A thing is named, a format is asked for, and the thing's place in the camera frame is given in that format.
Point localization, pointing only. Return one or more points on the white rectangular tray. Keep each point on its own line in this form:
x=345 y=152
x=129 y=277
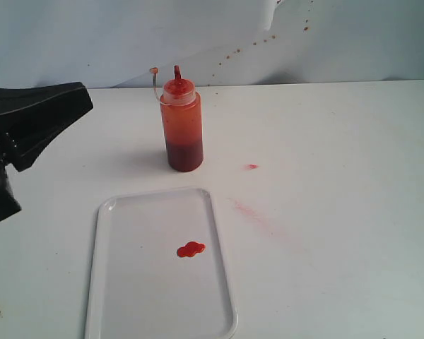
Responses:
x=140 y=288

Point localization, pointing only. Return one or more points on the red sauce squeeze bottle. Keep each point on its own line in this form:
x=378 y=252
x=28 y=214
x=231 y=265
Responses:
x=180 y=108

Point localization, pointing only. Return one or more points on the white paper backdrop sheet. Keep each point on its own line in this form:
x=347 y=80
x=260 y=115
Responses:
x=105 y=43

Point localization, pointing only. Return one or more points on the red sauce blob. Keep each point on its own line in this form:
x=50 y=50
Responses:
x=190 y=249

